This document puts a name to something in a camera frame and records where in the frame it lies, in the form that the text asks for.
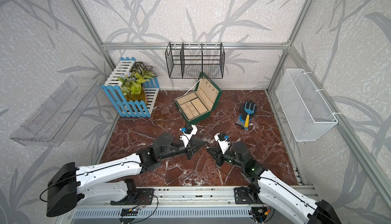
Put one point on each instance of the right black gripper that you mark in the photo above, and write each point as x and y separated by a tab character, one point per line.
217	152

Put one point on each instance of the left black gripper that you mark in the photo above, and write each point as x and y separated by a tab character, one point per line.
195	143

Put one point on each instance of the green jewelry box beige lining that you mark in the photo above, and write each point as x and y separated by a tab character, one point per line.
197	104

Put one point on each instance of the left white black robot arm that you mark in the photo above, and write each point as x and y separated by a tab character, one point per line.
73	185

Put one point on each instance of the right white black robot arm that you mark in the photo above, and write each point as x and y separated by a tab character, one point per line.
266	187

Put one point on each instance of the grey black garden glove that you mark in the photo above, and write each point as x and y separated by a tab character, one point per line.
241	119

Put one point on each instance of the blue yellow garden fork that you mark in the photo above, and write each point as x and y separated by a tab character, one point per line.
249	108

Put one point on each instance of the blue white picket fence planter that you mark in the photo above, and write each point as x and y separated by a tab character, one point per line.
130	109

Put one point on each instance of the artificial green plant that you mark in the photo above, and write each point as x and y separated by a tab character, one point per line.
132	82

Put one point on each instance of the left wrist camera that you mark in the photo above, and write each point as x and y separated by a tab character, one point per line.
187	132

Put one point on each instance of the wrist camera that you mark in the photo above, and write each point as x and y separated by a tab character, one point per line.
223	141
187	132

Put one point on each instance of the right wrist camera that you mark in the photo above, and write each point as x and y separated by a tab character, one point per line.
223	141

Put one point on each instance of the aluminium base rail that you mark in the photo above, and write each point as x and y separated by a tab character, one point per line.
189	197

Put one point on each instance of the black wire wall basket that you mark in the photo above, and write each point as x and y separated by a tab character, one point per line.
188	61

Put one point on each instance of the white mesh wall basket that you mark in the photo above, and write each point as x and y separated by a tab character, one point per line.
305	109

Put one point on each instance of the clear acrylic wall shelf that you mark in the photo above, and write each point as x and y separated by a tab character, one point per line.
49	125

